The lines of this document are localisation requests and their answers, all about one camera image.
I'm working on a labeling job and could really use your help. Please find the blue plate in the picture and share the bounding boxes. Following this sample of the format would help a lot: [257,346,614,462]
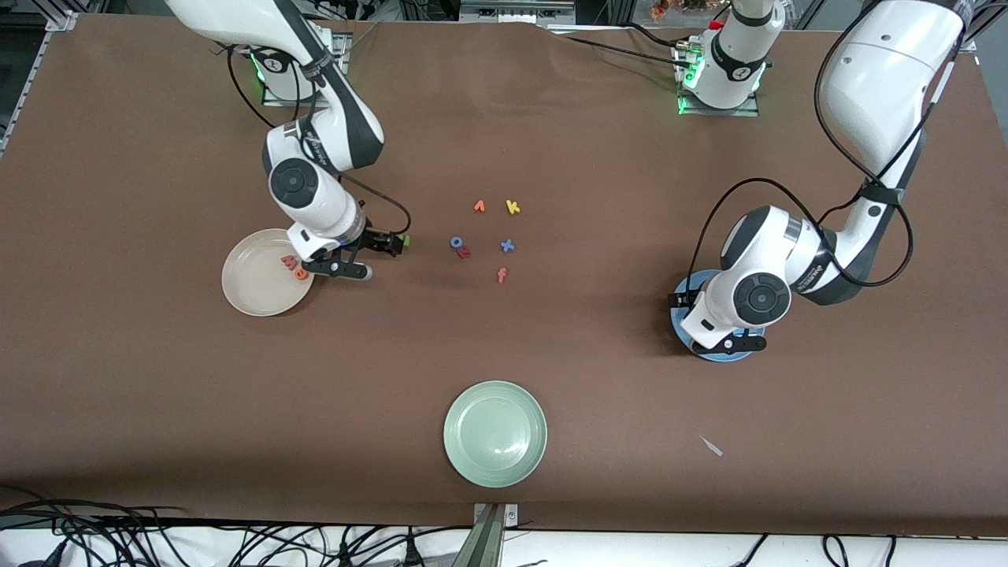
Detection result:
[670,269,766,363]

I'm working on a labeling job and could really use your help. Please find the beige brown plate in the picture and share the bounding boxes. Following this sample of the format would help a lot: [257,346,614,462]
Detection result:
[222,228,317,317]

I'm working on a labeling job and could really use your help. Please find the brown table cover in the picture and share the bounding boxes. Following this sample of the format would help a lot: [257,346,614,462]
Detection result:
[0,14,1008,538]

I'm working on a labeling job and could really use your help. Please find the pale green plate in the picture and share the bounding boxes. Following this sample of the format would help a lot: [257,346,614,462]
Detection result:
[443,381,548,489]

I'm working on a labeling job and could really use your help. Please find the grey equipment box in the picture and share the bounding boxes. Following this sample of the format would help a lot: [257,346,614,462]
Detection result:
[460,0,576,24]

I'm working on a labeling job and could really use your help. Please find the orange dried flowers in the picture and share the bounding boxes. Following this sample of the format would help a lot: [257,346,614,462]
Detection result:
[650,0,710,21]

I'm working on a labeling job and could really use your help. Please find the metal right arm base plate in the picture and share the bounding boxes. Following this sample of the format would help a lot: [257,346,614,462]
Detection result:
[262,31,348,108]

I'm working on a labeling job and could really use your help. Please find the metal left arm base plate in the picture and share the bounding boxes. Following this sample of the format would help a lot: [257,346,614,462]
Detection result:
[676,39,762,118]

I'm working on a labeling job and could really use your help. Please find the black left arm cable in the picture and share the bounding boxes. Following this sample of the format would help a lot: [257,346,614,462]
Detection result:
[685,16,946,302]

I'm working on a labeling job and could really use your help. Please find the black base power cable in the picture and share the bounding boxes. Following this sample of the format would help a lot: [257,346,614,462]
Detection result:
[543,24,691,72]

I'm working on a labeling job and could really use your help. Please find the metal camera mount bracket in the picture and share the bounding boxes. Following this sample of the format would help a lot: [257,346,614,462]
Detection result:
[451,502,521,567]

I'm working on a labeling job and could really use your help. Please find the aluminium frame profile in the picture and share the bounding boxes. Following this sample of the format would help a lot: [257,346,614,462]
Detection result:
[0,11,80,155]
[949,0,1008,54]

